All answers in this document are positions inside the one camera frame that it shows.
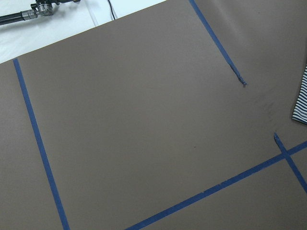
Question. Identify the striped polo shirt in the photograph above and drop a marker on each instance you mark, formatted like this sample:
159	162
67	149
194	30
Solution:
300	109

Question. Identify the black tripod leg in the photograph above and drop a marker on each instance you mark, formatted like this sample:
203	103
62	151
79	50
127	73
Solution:
39	8

